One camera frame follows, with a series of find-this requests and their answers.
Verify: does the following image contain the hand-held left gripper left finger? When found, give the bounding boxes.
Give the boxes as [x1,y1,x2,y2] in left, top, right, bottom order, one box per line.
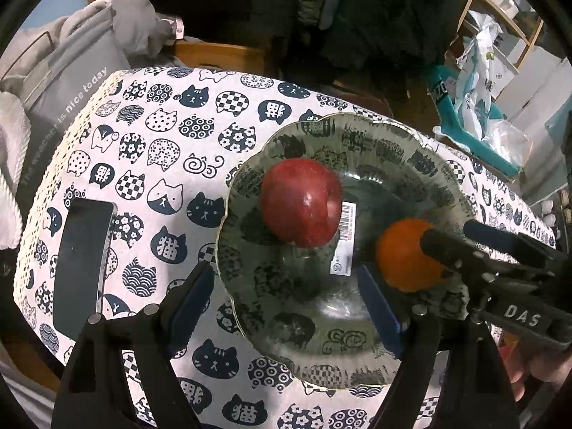
[50,260,216,429]

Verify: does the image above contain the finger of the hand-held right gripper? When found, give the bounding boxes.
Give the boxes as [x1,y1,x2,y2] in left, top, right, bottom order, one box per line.
[419,228,503,296]
[463,219,572,274]

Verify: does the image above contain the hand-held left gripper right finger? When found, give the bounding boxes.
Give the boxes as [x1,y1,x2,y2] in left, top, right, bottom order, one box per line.
[355,265,521,429]

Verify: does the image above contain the orange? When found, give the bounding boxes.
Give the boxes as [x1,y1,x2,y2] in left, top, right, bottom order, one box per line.
[375,218,448,292]

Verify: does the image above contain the scalloped glass plate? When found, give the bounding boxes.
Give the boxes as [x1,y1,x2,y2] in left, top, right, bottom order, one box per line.
[215,114,477,389]

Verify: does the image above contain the person's right hand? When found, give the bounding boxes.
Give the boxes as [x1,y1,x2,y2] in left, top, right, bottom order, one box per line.
[497,342,572,404]

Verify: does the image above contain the clear plastic bag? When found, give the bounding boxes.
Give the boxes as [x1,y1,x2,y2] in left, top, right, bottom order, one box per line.
[483,118,532,167]

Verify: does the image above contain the black smartphone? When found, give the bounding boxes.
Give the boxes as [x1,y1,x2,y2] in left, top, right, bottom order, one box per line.
[54,199,118,341]

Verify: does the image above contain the dark red apple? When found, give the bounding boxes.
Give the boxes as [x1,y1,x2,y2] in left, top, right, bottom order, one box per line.
[260,158,344,247]

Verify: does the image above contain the teal box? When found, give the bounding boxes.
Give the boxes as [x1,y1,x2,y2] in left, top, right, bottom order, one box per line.
[424,65,523,178]

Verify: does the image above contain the cat print tablecloth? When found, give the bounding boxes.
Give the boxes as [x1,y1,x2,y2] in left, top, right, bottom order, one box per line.
[13,66,557,429]

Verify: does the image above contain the white cabinet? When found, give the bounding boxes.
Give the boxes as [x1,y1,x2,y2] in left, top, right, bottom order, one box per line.
[495,49,572,144]

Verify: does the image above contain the white printed plastic bag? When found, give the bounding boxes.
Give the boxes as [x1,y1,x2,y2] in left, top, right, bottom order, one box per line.
[452,11,508,140]

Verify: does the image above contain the wooden shelf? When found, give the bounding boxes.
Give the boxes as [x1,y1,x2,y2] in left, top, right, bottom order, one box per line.
[456,0,547,69]

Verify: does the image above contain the dark grey lettered bag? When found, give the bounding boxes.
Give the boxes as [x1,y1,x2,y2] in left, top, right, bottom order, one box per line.
[0,31,135,215]

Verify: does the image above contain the wooden chair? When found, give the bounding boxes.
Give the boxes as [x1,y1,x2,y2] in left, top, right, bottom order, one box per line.
[173,40,269,82]

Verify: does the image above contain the dark hanging jackets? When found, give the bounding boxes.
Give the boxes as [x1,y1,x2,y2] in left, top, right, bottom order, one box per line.
[249,0,470,88]

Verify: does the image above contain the grey hooded jacket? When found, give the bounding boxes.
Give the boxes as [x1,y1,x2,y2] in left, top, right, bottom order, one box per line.
[0,0,182,99]

